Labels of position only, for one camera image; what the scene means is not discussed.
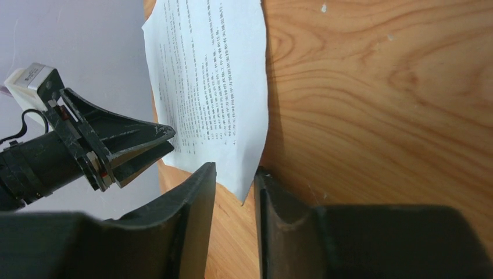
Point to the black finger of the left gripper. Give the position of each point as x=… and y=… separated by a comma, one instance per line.
x=132, y=168
x=115, y=135

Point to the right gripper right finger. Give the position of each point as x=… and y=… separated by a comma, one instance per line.
x=296, y=240

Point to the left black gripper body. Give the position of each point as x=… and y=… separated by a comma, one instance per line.
x=68, y=112

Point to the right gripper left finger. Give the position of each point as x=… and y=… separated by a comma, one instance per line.
x=166, y=238

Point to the printed paper sheet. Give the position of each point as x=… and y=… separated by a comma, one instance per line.
x=207, y=67

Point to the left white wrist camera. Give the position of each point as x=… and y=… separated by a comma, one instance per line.
x=28, y=86

